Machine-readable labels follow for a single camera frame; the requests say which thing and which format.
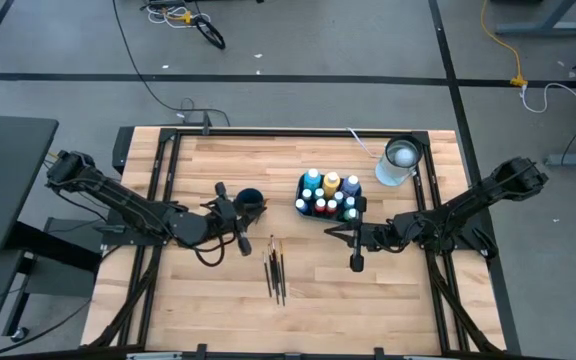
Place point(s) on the large teal paint bottle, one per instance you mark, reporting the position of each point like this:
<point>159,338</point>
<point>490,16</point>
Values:
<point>312,182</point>

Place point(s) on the small green paint bottle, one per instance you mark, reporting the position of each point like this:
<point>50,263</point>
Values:
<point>351,214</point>

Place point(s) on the large yellow paint bottle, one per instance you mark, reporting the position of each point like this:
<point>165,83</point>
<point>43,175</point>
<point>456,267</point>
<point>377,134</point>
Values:
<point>331,187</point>

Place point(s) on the grey-teal plastic bin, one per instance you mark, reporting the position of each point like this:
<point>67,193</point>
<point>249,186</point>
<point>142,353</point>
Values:
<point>313,216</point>

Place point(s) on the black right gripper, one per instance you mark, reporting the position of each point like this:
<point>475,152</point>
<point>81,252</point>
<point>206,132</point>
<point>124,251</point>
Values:
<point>378,235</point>

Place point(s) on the dark blue plastic cup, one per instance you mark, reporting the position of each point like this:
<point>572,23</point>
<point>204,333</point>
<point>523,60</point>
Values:
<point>242,192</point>

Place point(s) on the small black paint bottle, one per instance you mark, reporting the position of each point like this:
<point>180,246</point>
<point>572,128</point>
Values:
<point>307,194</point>

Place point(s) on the large purple paint bottle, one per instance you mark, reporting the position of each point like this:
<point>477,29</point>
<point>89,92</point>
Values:
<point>350,189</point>

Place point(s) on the black desk base frame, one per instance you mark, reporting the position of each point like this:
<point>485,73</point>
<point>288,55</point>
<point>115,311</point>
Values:
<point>58,247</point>

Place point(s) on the silver aluminium bar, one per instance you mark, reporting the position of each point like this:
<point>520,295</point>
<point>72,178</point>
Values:
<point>153,356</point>

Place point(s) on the grey desk leg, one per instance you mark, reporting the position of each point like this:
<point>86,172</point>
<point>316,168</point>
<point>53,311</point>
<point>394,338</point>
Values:
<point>543,29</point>

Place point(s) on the small turquoise paint bottle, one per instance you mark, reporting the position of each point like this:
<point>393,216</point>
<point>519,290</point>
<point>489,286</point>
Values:
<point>338,196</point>

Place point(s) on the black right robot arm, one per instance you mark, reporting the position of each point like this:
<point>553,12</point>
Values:
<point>468,200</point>

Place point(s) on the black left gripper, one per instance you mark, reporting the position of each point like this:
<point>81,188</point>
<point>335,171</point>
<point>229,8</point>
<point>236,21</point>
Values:
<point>223,220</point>

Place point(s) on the white plastic pitcher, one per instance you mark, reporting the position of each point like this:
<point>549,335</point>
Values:
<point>393,172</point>

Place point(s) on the long silver-ferrule paint brush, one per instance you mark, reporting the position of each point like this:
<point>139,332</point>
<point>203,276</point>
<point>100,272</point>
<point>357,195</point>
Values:
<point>273,260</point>

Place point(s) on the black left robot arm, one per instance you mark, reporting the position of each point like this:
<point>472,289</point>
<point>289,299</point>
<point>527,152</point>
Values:
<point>118,197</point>

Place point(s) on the black caster wheel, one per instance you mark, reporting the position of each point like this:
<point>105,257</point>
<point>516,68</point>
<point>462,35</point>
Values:
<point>19,334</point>

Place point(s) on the small light blue paint bottle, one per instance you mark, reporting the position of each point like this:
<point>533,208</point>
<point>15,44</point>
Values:
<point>349,202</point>

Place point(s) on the small dark blue paint bottle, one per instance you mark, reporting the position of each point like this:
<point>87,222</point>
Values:
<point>300,204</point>

